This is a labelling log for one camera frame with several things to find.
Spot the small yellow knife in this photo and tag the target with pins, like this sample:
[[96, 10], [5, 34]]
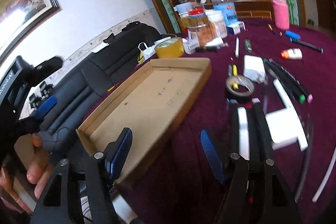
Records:
[[271, 29]]

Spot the short white stick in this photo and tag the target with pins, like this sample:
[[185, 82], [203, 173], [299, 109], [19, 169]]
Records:
[[242, 129]]

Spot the clear grey pen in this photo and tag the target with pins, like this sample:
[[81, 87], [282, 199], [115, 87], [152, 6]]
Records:
[[230, 70]]

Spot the pink woven bottle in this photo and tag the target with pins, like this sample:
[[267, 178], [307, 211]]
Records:
[[281, 14]]

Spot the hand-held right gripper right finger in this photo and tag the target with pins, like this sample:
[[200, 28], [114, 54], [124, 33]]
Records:
[[212, 158]]

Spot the person's left hand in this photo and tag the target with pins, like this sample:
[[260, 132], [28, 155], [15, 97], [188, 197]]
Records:
[[31, 176]]

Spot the white power adapter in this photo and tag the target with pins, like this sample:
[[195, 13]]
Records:
[[253, 67]]

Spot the blue printed box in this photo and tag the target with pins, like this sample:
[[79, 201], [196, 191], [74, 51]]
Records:
[[227, 14]]

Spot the white bottle orange cap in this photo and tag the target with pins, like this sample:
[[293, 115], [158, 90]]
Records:
[[294, 54]]

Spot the black lipstick case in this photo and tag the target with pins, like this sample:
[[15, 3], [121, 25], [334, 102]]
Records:
[[206, 49]]

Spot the white face mask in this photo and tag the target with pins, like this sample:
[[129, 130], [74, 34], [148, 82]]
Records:
[[147, 52]]

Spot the white pencil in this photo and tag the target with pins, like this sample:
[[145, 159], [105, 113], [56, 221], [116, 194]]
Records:
[[236, 47]]

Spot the thin white curved tube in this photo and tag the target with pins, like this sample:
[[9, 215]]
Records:
[[326, 179]]

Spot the shallow cardboard tray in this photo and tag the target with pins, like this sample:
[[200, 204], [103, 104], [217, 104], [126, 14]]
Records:
[[147, 98]]

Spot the bundle of black markers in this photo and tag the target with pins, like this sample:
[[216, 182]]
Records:
[[288, 82]]

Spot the white plastic jar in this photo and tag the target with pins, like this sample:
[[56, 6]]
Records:
[[219, 24]]

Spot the black marker pink cap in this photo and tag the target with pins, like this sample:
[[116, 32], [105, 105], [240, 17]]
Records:
[[296, 79]]

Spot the long black pen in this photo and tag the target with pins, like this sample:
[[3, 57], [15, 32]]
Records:
[[307, 45]]

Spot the red lid jar orange label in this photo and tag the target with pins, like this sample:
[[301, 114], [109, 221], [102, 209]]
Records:
[[203, 29]]

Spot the small white barcode box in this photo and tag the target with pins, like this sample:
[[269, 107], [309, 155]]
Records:
[[191, 47]]

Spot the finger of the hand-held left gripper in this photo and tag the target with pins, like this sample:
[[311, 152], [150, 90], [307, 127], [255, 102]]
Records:
[[48, 104], [50, 64]]

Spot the small white blue box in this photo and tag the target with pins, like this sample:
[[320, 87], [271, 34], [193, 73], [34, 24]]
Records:
[[236, 28]]

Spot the black tape roll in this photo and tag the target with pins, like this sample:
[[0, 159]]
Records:
[[237, 96]]

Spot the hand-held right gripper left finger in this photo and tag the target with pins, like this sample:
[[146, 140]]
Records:
[[119, 153]]

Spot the wooden cabinet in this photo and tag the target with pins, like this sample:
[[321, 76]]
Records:
[[252, 7]]

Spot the white paper tag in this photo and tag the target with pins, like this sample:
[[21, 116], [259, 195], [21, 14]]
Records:
[[99, 48]]

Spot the framed picture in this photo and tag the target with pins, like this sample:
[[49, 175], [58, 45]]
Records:
[[23, 1]]

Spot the yellow tape roll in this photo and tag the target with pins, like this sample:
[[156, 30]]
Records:
[[170, 50]]

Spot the long white tube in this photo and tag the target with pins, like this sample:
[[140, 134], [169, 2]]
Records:
[[284, 98]]

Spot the yellow black pen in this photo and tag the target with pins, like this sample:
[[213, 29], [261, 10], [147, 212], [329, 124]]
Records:
[[235, 74]]

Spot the blue lighter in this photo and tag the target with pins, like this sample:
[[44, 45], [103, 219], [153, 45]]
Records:
[[292, 35]]

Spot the black sofa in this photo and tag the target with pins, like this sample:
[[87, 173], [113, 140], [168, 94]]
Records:
[[105, 64]]

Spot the green lighter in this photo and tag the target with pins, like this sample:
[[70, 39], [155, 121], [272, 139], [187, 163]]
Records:
[[248, 46]]

